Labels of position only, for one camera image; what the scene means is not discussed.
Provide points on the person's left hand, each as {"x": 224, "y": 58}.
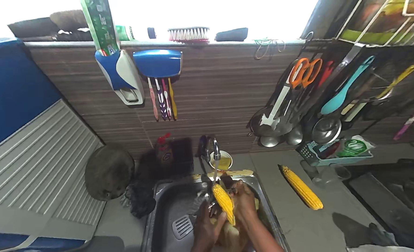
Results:
{"x": 205, "y": 229}

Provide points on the person's right hand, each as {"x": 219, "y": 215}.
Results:
{"x": 245, "y": 203}

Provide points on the person's right fingers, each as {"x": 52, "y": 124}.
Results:
{"x": 240, "y": 187}

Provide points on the person's left fingers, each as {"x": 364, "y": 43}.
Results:
{"x": 203, "y": 211}

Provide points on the person's left thumb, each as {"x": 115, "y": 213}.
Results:
{"x": 221, "y": 221}

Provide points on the peeled yellow corn cob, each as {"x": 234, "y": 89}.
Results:
{"x": 223, "y": 203}

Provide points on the corn husks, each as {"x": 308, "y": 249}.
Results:
{"x": 232, "y": 236}

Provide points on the white round tub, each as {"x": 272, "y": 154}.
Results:
{"x": 229, "y": 162}

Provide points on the yellow sponge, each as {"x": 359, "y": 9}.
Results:
{"x": 222, "y": 163}

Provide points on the grey slotted spatula head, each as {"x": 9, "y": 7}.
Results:
{"x": 177, "y": 229}

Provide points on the stainless steel sink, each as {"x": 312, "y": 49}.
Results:
{"x": 168, "y": 213}

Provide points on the chrome faucet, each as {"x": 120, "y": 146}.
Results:
{"x": 216, "y": 153}

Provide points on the yellow corn cob, dark tip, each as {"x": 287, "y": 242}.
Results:
{"x": 302, "y": 189}

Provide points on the black cloth bundle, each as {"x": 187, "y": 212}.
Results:
{"x": 140, "y": 199}

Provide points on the clear glass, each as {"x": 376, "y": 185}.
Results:
{"x": 335, "y": 175}

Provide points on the large round metal ladle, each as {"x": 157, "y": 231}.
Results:
{"x": 326, "y": 130}

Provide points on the turquoise plastic basket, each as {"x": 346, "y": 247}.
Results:
{"x": 343, "y": 161}

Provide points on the yellow toothbrush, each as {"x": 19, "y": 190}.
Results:
{"x": 172, "y": 99}

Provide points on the magenta white toothbrush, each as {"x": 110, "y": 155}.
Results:
{"x": 166, "y": 98}

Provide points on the purple white patterned toothbrush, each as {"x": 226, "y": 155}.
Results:
{"x": 160, "y": 101}

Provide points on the pink toothbrush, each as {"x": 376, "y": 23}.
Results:
{"x": 153, "y": 101}

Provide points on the green white packet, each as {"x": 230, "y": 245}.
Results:
{"x": 354, "y": 146}

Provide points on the turquoise spoon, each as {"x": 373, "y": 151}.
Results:
{"x": 336, "y": 101}

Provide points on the black gas stove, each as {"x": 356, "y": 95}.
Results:
{"x": 385, "y": 199}

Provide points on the blue toothbrush holder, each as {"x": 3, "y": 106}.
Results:
{"x": 158, "y": 63}

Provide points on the dark oblong object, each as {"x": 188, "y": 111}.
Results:
{"x": 232, "y": 35}

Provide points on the blue white toothpaste dispenser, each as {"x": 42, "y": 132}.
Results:
{"x": 121, "y": 77}

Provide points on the white bristled scrub brush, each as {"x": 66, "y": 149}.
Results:
{"x": 189, "y": 34}

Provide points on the grey ribbed dish drainer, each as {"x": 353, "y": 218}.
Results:
{"x": 42, "y": 161}

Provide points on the pink white knife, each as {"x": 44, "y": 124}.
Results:
{"x": 405, "y": 128}

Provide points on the window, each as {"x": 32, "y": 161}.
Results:
{"x": 207, "y": 14}

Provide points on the small green white tube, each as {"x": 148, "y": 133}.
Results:
{"x": 123, "y": 33}

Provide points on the green toothpaste tube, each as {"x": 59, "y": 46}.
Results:
{"x": 103, "y": 28}

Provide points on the blue plastic container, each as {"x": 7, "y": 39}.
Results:
{"x": 11, "y": 80}

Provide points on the black flat wedge object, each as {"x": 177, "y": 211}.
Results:
{"x": 33, "y": 28}

